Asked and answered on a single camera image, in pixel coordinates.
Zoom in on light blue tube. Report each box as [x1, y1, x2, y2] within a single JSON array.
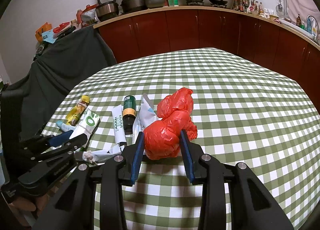
[[56, 120, 75, 132]]

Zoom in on red plastic bag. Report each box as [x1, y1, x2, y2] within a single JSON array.
[[144, 87, 197, 160]]

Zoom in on white long toothpaste box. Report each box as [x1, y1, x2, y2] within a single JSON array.
[[112, 105, 126, 144]]

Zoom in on white foil package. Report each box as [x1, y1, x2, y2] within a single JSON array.
[[132, 93, 158, 144]]

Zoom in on yellow wrapper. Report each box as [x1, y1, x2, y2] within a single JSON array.
[[66, 95, 91, 126]]

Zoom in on dark green medicine bottle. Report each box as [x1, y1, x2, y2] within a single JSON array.
[[123, 95, 136, 135]]

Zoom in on red kitchen cabinets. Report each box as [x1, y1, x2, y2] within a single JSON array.
[[95, 7, 319, 107]]

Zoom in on dark green draped cloth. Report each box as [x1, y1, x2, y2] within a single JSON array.
[[5, 27, 116, 140]]

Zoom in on green checkered tablecloth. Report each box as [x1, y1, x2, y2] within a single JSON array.
[[43, 48, 319, 229]]

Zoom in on orange paper bag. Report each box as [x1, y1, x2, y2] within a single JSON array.
[[35, 22, 52, 43]]

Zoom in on black lidded pot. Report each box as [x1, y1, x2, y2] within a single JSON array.
[[121, 0, 147, 14]]

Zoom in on steel rice cooker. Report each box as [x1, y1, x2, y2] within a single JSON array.
[[96, 0, 119, 22]]

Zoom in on grey metal bowl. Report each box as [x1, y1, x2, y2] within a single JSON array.
[[145, 0, 166, 9]]

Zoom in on black wok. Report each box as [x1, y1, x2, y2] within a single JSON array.
[[209, 0, 228, 8]]

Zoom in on spice bottle rack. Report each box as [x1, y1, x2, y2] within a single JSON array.
[[233, 0, 251, 13]]

